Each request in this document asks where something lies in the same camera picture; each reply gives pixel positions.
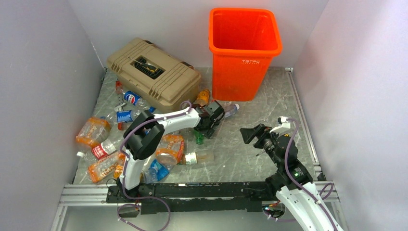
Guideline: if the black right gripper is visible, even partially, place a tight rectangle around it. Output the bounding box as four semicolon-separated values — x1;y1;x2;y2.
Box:
240;123;282;167

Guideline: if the small clear water bottle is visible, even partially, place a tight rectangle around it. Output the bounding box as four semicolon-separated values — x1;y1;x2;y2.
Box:
223;103;240;118

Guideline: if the green plastic bottle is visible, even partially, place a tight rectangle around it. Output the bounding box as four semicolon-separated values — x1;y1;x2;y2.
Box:
193;129;204;145

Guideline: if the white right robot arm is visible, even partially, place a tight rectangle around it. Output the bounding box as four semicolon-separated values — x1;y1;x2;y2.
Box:
240;124;343;231

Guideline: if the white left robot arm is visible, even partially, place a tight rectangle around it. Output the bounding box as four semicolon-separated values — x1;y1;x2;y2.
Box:
117;101;225;202

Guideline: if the orange plastic bin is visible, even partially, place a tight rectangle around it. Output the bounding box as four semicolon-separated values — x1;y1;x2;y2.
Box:
208;8;283;102

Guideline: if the small orange juice bottle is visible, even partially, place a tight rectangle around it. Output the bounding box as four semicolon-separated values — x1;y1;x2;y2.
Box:
193;89;210;106

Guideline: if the clear tea bottle white label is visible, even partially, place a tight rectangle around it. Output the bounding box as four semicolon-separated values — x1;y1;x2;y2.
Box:
179;150;215;165

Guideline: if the large orange bottle centre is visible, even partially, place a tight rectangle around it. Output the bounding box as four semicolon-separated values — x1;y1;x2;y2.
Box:
155;134;185;167

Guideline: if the large orange bottle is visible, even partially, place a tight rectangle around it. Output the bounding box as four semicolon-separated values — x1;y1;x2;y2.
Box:
76;117;111;150
155;134;185;167

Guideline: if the tan plastic toolbox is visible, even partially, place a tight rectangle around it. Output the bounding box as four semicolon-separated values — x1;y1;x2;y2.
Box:
106;38;202;113

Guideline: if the crushed blue label water bottle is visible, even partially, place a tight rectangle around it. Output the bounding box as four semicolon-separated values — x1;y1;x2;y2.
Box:
141;157;171;184

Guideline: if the screwdriver in toolbox lid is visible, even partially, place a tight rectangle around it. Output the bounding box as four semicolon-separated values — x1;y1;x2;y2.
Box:
133;57;164;79

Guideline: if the pepsi bottle near toolbox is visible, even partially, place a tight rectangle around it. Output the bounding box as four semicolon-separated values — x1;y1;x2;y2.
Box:
115;80;156;112

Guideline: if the pepsi bottle blue label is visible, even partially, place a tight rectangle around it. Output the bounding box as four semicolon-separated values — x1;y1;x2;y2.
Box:
116;109;141;123

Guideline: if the red label clear bottle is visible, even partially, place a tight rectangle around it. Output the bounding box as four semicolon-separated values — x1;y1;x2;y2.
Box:
76;138;123;161

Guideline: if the orange label flattened bottle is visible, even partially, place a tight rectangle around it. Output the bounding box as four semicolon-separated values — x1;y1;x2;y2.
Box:
88;151;126;183

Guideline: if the large orange bottle left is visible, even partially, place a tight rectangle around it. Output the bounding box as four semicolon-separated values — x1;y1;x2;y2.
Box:
76;117;111;150

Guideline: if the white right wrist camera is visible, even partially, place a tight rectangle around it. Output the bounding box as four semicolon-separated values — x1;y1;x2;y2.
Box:
270;116;291;134

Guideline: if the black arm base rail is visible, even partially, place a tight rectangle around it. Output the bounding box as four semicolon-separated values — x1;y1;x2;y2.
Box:
106;181;277;215

